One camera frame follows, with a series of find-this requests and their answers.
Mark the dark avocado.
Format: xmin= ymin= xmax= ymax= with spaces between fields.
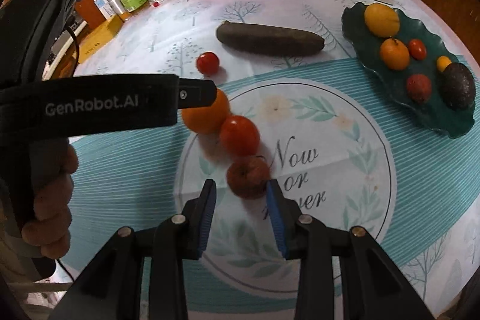
xmin=439 ymin=62 xmax=476 ymax=110

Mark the person's left hand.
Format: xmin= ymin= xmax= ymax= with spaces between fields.
xmin=22 ymin=143 xmax=79 ymax=260

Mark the small metal can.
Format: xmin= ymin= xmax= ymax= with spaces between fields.
xmin=108 ymin=0 xmax=128 ymax=21

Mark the small red cherry tomato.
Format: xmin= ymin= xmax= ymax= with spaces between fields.
xmin=408 ymin=38 xmax=427 ymax=61

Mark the dark red lychee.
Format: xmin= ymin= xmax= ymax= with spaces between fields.
xmin=405 ymin=74 xmax=432 ymax=104
xmin=226 ymin=157 xmax=271 ymax=200

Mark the yellow tin box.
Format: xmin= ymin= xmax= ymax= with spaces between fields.
xmin=79 ymin=15 xmax=124 ymax=64

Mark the white blue medicine box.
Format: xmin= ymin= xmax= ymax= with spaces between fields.
xmin=94 ymin=0 xmax=116 ymax=20

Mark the small yellow kumquat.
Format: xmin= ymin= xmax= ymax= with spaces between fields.
xmin=436 ymin=55 xmax=452 ymax=72

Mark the yellow orange with sticker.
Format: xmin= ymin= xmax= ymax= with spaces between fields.
xmin=364 ymin=3 xmax=400 ymax=38

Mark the cherry tomato near banana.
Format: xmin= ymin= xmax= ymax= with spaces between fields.
xmin=196 ymin=52 xmax=220 ymax=76

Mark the orange tangerine with stem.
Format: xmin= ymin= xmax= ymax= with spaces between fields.
xmin=379 ymin=38 xmax=410 ymax=71

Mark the tree print tablecloth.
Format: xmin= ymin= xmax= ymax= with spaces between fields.
xmin=64 ymin=0 xmax=479 ymax=319

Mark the dark green scalloped plate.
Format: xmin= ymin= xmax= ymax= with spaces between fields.
xmin=342 ymin=2 xmax=479 ymax=139

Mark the overripe dark banana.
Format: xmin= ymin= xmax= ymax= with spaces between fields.
xmin=216 ymin=21 xmax=325 ymax=57

